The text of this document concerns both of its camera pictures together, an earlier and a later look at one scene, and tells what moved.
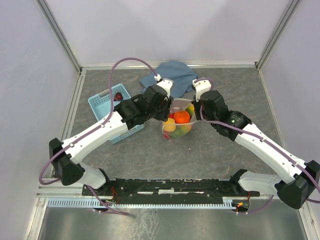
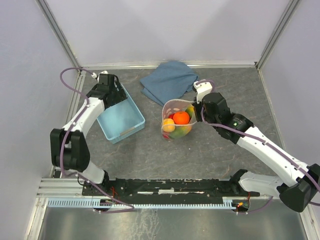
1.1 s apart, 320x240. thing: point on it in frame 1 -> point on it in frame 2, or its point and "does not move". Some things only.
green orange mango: (180, 130) does not move
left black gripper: (164, 114) -> (121, 95)
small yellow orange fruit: (170, 125) does not move
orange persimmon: (181, 117) does not move
